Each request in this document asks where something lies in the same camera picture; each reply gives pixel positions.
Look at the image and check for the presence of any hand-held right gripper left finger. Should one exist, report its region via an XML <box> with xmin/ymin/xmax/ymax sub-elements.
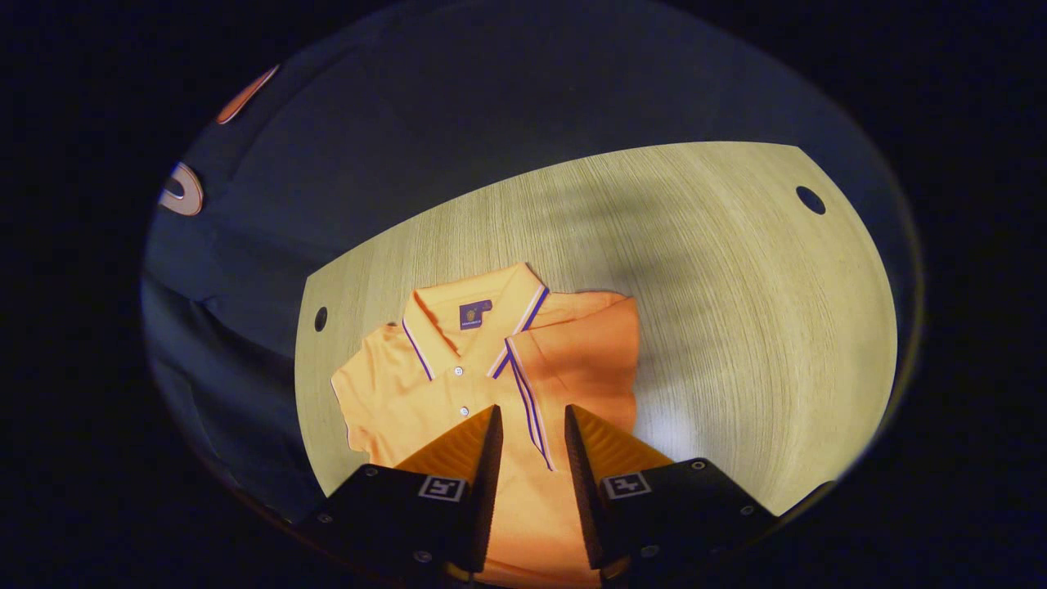
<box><xmin>299</xmin><ymin>404</ymin><xmax>504</xmax><ymax>587</ymax></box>

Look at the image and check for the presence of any orange T-shirt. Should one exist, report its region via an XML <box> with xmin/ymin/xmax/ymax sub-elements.
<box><xmin>331</xmin><ymin>262</ymin><xmax>640</xmax><ymax>588</ymax></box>

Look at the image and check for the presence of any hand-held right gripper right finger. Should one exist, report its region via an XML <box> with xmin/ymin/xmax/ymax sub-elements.
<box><xmin>564</xmin><ymin>404</ymin><xmax>782</xmax><ymax>587</ymax></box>

